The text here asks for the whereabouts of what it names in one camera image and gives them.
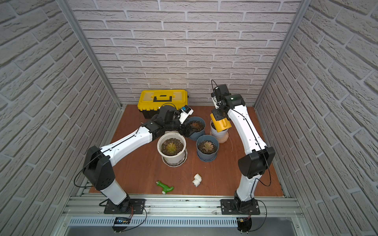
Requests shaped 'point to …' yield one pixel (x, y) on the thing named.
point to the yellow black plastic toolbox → (150, 102)
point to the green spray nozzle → (165, 189)
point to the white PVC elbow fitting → (197, 180)
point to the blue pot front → (207, 146)
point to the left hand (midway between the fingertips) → (189, 119)
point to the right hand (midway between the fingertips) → (224, 113)
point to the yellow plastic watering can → (221, 125)
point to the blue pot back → (198, 125)
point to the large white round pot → (172, 145)
